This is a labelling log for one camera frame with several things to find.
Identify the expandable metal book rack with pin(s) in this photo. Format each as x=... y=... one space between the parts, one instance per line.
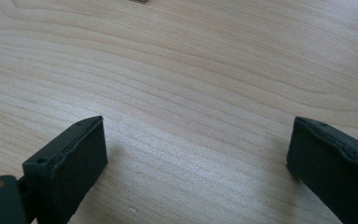
x=139 y=1

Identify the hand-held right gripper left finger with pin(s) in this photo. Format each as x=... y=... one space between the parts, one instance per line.
x=71 y=161

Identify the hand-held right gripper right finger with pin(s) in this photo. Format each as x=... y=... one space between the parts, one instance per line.
x=332 y=165

